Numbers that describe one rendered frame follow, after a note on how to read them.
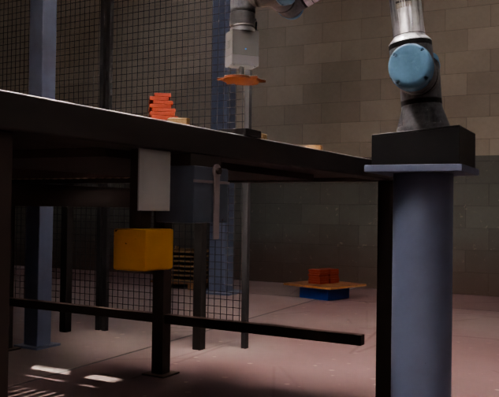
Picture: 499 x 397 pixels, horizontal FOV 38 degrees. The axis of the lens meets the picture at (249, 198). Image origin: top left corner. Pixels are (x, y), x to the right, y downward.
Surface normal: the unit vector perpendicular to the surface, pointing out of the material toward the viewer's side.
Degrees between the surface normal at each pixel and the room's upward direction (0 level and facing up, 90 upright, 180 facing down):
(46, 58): 90
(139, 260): 90
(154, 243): 90
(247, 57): 90
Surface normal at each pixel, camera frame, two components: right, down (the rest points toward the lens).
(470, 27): -0.45, -0.02
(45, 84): 0.87, 0.00
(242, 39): 0.36, 0.00
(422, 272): -0.23, -0.02
